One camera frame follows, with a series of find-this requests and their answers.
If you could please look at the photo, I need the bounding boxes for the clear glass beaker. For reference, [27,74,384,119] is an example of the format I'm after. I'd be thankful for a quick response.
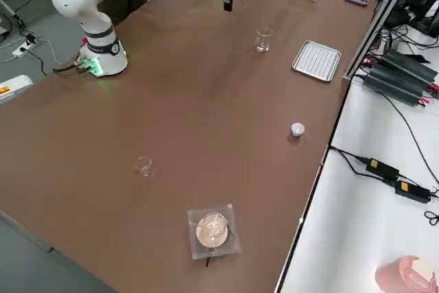
[254,26,274,53]

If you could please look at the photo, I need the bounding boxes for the ribbed metal tray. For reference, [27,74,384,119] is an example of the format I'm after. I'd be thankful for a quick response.
[291,40,342,84]

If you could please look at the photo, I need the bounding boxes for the black ribbed box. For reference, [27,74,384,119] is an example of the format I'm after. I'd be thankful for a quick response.
[362,65,430,108]
[380,49,439,83]

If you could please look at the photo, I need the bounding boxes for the small clear glass flask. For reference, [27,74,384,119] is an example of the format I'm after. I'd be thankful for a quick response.
[134,155,154,178]

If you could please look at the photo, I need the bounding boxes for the white power strip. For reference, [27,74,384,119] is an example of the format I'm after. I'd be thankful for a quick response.
[12,40,39,58]

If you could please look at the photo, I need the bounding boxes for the black adapter with yellow label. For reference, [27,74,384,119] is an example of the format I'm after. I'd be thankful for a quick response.
[364,157,401,181]
[393,179,432,204]

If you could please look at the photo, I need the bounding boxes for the white control box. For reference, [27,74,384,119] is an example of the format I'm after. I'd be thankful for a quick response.
[0,74,34,106]

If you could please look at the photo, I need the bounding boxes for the tripod stand with glass funnel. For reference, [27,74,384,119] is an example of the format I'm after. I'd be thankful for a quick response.
[187,203,242,269]

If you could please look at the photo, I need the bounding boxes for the pink cup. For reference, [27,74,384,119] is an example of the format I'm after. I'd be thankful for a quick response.
[374,255,439,293]

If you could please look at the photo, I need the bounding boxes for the aluminium frame post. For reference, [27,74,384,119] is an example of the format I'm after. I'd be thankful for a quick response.
[342,0,423,80]

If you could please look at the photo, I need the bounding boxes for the black floor cable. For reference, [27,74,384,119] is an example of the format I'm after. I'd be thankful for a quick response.
[19,34,48,76]

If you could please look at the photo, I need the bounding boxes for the black adapter cable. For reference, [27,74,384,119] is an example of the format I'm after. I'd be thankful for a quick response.
[328,146,385,181]

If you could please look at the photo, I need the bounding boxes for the black power supply cable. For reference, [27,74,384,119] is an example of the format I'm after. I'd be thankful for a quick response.
[355,73,439,187]

